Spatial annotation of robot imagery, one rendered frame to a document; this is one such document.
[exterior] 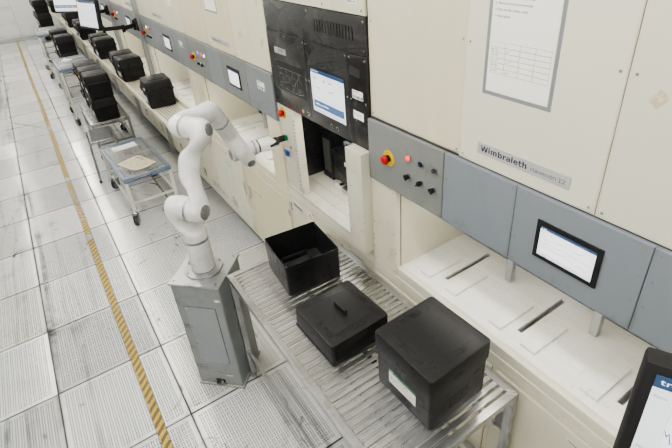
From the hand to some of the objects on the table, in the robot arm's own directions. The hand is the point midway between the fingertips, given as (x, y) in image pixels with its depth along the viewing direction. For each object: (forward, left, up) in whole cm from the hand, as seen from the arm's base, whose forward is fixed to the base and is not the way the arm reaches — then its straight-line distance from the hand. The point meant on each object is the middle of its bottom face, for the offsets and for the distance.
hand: (281, 138), depth 273 cm
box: (+89, -120, -44) cm, 156 cm away
